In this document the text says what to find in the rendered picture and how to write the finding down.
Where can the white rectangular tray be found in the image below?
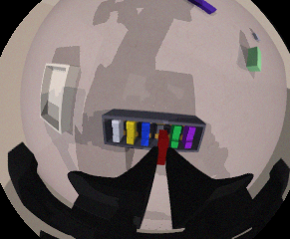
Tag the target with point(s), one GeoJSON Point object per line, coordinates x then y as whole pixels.
{"type": "Point", "coordinates": [57, 90]}

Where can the green fuse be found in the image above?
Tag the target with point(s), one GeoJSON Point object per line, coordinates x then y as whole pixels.
{"type": "Point", "coordinates": [174, 136]}

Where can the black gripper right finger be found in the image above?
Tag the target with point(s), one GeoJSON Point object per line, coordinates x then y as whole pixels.
{"type": "Point", "coordinates": [190, 190]}

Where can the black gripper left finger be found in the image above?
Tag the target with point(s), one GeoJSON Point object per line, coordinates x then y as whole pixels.
{"type": "Point", "coordinates": [130, 190]}

